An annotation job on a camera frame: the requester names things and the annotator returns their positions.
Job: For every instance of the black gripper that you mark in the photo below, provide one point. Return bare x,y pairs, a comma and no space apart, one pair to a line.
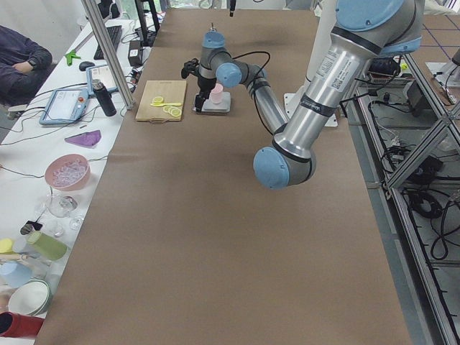
204,85

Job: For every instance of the pink plastic cup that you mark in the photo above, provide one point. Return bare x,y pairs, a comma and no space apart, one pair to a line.
216,94

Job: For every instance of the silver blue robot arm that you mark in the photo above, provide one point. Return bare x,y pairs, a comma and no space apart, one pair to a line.
363,31

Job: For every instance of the grey kitchen scale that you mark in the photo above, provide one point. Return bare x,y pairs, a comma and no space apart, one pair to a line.
223,107

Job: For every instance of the green cup lying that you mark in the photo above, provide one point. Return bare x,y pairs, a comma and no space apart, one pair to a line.
47,246

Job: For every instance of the light blue cup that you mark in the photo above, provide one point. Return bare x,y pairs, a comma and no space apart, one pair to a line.
15,274

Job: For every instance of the red cup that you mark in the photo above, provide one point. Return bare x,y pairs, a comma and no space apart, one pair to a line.
14,325

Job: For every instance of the lemon slice pair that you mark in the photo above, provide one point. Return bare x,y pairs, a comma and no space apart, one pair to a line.
174,111

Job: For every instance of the bamboo cutting board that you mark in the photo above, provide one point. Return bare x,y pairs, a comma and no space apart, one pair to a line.
170,90

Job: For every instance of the yellow plastic knife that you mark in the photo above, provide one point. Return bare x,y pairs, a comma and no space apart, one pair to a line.
166,104

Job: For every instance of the black water bottle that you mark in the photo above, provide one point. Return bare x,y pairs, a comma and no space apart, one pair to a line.
103,97

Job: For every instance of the blue teach pendant far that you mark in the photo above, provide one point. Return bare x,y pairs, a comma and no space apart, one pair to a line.
103,74

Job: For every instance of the blue teach pendant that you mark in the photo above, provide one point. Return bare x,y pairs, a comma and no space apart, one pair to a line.
65,106
103,74

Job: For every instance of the purple cloth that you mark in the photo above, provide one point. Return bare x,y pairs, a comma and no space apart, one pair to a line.
86,139

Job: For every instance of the black computer mouse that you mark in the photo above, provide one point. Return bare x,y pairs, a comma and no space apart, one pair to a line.
85,65

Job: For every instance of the blue teach pendant near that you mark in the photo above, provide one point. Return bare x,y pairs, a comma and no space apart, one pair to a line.
65,106

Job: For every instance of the pink bowl with ice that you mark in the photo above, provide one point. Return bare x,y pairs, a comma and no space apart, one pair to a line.
68,172

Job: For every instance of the wine glass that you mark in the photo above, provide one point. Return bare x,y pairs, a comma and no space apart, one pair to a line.
64,206

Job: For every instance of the seated person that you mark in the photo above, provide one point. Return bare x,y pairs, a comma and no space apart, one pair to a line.
25,66

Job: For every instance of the white green rimmed bowl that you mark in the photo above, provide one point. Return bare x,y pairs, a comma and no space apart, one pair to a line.
32,299

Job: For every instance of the aluminium frame post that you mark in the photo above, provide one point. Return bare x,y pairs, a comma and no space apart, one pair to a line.
103,39

